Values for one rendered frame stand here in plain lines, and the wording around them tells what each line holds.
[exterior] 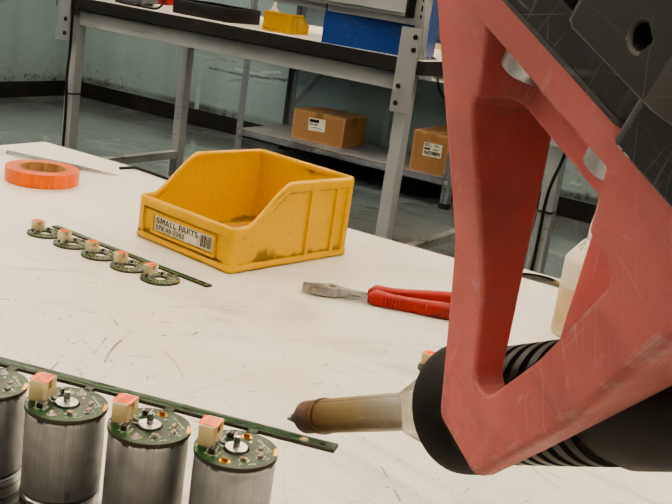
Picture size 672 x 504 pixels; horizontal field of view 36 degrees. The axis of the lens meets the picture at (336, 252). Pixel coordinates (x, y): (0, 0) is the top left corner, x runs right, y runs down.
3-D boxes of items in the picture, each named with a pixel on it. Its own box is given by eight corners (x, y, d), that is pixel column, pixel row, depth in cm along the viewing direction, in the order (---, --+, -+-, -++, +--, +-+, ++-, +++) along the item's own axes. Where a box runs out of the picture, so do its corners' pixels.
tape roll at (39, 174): (12, 169, 88) (13, 155, 88) (83, 178, 89) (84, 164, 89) (-4, 184, 82) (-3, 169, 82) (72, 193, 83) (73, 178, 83)
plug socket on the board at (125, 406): (133, 428, 31) (135, 407, 31) (107, 421, 31) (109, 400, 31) (145, 418, 31) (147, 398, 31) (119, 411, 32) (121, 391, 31)
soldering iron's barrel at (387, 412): (280, 452, 25) (435, 452, 19) (276, 386, 25) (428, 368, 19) (333, 447, 25) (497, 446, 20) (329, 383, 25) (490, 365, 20)
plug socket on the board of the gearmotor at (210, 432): (220, 451, 30) (222, 430, 30) (193, 444, 30) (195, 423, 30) (230, 440, 31) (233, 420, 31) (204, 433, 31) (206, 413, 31)
